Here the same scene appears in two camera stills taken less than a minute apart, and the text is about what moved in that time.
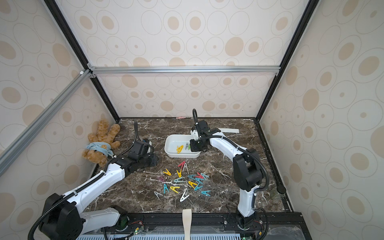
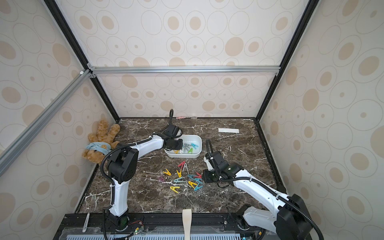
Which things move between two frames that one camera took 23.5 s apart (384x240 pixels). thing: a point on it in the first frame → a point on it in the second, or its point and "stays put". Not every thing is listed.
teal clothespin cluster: [198, 187] stays put
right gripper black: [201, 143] → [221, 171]
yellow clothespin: [173, 188] stays put
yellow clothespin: [179, 174] stays put
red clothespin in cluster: [200, 176] stays put
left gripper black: [155, 160] → [180, 145]
